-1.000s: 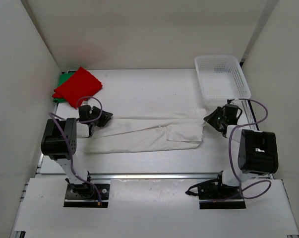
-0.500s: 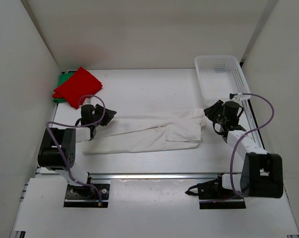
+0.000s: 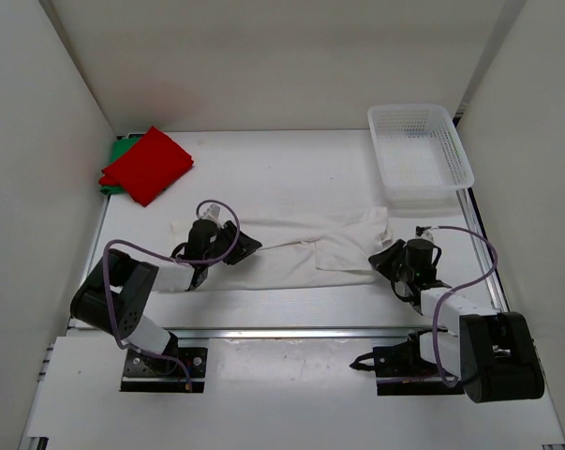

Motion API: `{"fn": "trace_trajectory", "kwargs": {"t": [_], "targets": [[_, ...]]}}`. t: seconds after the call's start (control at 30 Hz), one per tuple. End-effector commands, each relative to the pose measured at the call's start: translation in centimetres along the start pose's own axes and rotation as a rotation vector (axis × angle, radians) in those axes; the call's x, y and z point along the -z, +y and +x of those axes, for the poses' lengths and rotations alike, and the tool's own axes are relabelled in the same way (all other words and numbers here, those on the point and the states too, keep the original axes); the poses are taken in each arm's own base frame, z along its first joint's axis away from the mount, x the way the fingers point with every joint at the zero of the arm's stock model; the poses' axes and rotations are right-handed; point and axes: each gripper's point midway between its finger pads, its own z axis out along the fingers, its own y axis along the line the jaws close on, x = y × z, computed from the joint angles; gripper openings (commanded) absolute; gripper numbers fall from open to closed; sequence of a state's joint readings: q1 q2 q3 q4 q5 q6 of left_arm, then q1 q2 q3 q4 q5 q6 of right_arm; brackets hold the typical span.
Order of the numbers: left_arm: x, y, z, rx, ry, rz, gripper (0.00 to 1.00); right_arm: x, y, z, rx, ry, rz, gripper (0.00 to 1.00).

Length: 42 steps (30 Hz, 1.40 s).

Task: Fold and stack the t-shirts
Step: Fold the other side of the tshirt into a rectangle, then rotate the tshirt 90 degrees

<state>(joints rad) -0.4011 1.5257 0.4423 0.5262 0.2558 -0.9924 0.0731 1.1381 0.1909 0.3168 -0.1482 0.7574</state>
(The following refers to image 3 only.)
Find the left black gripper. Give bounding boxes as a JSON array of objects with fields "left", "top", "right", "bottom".
[{"left": 203, "top": 219, "right": 261, "bottom": 266}]

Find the white t shirt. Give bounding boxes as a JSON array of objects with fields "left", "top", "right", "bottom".
[{"left": 169, "top": 204, "right": 394, "bottom": 293}]

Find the red t shirt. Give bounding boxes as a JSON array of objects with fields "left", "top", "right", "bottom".
[{"left": 101, "top": 127, "right": 194, "bottom": 207}]

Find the green t shirt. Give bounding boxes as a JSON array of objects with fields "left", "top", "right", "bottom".
[{"left": 98, "top": 137, "right": 140, "bottom": 196}]

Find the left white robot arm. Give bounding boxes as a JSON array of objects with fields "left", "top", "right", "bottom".
[{"left": 70, "top": 218, "right": 262, "bottom": 375}]

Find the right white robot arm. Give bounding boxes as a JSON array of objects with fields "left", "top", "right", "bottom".
[{"left": 350, "top": 237, "right": 544, "bottom": 403}]

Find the white plastic basket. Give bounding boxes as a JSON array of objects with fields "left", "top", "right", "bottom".
[{"left": 367, "top": 104, "right": 475, "bottom": 203}]

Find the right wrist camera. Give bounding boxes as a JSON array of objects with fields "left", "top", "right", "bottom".
[{"left": 415, "top": 226, "right": 435, "bottom": 243}]

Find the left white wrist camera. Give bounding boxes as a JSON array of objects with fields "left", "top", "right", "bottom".
[{"left": 198, "top": 203, "right": 222, "bottom": 228}]

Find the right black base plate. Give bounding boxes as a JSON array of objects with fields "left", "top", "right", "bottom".
[{"left": 373, "top": 341, "right": 464, "bottom": 396}]

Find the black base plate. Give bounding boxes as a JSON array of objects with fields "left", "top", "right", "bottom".
[
  {"left": 120, "top": 347, "right": 208, "bottom": 394},
  {"left": 373, "top": 341, "right": 464, "bottom": 396}
]

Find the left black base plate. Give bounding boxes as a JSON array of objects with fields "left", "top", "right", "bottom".
[{"left": 120, "top": 347, "right": 208, "bottom": 394}]

